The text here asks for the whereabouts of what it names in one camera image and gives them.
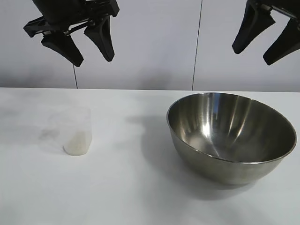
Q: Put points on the clear plastic measuring cup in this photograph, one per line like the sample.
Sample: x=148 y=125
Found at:
x=77 y=126

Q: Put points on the white rice grains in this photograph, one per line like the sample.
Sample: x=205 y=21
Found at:
x=77 y=145

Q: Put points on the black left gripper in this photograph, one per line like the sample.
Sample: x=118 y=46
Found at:
x=58 y=14

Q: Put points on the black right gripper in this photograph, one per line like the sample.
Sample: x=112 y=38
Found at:
x=281 y=4

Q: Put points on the stainless steel mixing bowl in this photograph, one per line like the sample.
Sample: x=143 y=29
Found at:
x=234 y=136

